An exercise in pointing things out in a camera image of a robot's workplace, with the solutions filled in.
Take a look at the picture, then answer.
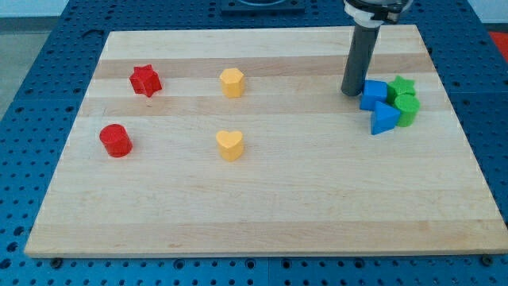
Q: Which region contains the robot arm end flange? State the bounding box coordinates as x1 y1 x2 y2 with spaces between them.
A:
344 0 413 29

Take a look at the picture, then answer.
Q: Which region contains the red star block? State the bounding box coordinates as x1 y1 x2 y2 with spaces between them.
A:
129 64 162 98

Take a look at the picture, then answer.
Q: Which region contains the green star block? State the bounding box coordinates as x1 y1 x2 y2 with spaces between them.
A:
387 75 416 104

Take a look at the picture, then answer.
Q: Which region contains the wooden board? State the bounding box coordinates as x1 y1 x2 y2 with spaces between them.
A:
25 25 507 258

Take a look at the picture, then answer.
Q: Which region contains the yellow heart block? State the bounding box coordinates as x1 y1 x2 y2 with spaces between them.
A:
216 130 244 162

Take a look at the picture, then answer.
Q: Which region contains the yellow hexagon block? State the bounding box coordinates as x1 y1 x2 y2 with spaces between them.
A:
219 68 245 99

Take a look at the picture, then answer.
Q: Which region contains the blue cube block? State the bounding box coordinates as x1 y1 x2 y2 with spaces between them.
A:
360 80 387 111

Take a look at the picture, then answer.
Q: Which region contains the blue triangle block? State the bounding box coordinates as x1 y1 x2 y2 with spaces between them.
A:
371 102 401 135

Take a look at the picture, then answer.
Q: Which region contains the red cylinder block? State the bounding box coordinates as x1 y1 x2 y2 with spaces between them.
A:
99 124 133 157

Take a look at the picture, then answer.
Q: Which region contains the grey cylindrical pointer rod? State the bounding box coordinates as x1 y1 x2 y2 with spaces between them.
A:
341 24 380 96

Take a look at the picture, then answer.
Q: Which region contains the green cylinder block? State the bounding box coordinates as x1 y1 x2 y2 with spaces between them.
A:
394 95 421 127

